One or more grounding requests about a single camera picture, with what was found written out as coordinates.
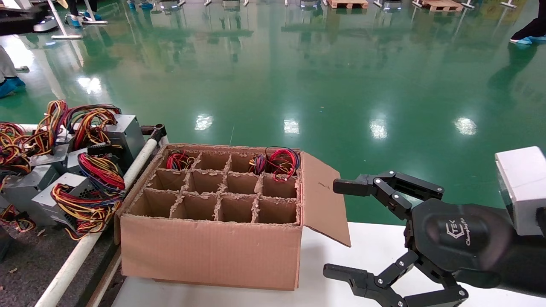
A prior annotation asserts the perforated grey power supply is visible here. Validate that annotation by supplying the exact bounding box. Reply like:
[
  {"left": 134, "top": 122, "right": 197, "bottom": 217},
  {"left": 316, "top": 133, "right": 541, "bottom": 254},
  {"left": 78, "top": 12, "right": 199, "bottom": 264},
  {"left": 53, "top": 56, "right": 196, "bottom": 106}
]
[{"left": 32, "top": 172, "right": 125, "bottom": 240}]

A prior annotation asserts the dark grey felt mat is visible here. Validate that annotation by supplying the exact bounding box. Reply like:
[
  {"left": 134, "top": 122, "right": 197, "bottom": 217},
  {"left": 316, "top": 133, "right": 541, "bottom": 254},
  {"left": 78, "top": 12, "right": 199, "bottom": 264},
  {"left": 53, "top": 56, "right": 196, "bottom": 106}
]
[{"left": 0, "top": 213, "right": 121, "bottom": 307}]

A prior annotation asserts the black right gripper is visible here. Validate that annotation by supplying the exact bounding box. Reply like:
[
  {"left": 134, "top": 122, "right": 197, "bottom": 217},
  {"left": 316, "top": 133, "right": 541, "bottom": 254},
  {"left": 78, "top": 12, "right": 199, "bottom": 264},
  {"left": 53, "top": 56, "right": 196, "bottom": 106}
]
[{"left": 322, "top": 171, "right": 504, "bottom": 307}]

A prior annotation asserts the person in dark trousers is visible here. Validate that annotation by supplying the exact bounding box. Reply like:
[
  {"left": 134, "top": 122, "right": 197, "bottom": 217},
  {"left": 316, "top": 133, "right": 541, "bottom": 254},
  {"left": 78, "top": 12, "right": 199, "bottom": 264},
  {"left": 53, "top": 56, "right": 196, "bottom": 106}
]
[{"left": 510, "top": 0, "right": 546, "bottom": 46}]

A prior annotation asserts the power supply with black connector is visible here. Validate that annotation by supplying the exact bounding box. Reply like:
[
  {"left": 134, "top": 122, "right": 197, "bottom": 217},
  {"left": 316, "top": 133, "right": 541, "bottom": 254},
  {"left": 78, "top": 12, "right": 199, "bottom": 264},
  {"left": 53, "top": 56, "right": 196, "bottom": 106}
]
[{"left": 66, "top": 143, "right": 127, "bottom": 194}]

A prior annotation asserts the long white pipe rail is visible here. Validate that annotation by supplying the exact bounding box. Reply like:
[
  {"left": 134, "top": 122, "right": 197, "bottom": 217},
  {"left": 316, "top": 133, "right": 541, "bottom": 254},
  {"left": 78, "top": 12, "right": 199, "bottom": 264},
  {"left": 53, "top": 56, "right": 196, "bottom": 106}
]
[{"left": 34, "top": 136, "right": 161, "bottom": 307}]

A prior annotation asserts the tall grey power supply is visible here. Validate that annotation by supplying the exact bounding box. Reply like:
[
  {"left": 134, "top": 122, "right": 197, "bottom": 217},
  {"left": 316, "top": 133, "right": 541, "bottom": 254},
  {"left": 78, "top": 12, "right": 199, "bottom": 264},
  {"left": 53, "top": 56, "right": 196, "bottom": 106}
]
[{"left": 64, "top": 104, "right": 146, "bottom": 171}]

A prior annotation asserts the flat grey power supply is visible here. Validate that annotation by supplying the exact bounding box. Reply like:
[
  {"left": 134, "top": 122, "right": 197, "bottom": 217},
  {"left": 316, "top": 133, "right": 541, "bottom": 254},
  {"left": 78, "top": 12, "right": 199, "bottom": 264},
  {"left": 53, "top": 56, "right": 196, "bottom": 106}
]
[{"left": 0, "top": 165, "right": 60, "bottom": 226}]

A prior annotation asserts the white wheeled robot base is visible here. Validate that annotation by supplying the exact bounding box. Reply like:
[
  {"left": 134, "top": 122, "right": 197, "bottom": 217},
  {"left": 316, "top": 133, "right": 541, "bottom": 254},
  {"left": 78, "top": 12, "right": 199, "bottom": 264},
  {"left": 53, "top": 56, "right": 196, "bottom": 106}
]
[{"left": 33, "top": 15, "right": 59, "bottom": 33}]

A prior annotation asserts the power supply with red-purple wires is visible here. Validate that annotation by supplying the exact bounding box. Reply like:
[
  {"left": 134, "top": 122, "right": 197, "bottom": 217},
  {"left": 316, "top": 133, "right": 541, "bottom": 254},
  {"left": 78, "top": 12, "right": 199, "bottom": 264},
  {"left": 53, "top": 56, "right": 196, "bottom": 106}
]
[{"left": 249, "top": 147, "right": 302, "bottom": 182}]

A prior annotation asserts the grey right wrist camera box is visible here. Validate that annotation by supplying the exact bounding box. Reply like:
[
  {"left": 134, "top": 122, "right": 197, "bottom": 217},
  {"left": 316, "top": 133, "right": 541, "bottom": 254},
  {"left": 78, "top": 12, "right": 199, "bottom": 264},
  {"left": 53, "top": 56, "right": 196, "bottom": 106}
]
[{"left": 495, "top": 146, "right": 546, "bottom": 237}]

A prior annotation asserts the white stand leg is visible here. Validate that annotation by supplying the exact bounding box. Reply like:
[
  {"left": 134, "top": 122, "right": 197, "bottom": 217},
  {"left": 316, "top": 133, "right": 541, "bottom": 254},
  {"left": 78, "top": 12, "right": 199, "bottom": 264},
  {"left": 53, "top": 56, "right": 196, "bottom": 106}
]
[
  {"left": 46, "top": 0, "right": 84, "bottom": 40},
  {"left": 83, "top": 0, "right": 109, "bottom": 25}
]

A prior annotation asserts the red yellow wire bundle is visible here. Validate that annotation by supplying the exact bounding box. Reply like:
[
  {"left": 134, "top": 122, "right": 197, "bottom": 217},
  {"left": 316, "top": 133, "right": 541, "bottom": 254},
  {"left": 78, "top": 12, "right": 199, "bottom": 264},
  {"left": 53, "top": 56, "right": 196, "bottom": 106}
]
[{"left": 0, "top": 122, "right": 32, "bottom": 175}]

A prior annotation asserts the power supply with red-orange wires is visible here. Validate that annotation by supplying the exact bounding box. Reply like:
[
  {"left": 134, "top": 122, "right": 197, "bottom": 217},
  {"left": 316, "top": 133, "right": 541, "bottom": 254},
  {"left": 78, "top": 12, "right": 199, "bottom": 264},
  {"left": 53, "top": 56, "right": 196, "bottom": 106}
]
[{"left": 166, "top": 151, "right": 197, "bottom": 171}]

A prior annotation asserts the power supply wire bundle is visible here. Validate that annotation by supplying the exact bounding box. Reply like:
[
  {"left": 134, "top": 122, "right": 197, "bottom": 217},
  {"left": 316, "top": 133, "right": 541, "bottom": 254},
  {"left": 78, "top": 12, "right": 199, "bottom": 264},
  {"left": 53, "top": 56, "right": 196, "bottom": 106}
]
[{"left": 0, "top": 205, "right": 37, "bottom": 234}]

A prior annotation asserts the wooden pallet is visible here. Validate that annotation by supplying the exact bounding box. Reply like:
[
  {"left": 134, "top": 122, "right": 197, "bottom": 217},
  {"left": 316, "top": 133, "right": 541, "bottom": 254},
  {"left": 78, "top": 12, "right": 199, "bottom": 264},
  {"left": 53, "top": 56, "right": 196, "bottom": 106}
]
[
  {"left": 422, "top": 0, "right": 465, "bottom": 12},
  {"left": 328, "top": 0, "right": 369, "bottom": 9}
]

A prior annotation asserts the power supply with orange bundle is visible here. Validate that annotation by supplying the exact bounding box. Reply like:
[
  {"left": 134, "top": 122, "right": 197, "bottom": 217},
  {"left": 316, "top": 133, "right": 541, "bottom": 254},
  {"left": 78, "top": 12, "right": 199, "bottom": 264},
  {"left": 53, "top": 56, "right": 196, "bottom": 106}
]
[{"left": 15, "top": 100, "right": 71, "bottom": 167}]

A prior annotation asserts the brown divided cardboard box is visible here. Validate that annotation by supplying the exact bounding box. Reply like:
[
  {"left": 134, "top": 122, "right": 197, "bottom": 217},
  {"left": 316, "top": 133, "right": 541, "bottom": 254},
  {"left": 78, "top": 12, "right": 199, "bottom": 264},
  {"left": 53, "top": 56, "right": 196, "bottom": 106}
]
[{"left": 114, "top": 143, "right": 352, "bottom": 291}]

